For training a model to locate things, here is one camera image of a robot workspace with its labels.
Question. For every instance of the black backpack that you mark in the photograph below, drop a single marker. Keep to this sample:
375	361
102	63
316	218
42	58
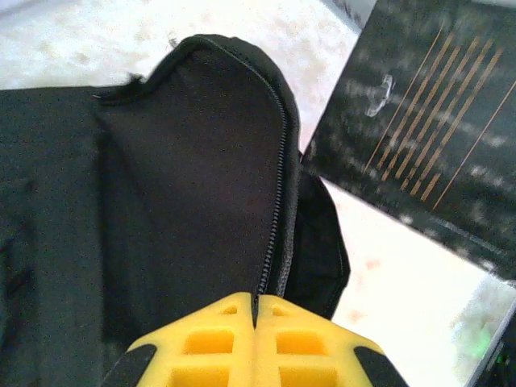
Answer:
161	181

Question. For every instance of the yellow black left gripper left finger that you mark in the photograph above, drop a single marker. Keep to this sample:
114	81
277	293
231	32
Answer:
209	342

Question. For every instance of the dark book with barcode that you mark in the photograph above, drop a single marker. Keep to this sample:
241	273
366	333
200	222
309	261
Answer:
423	121

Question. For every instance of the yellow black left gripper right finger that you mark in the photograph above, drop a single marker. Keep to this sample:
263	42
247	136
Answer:
302	342

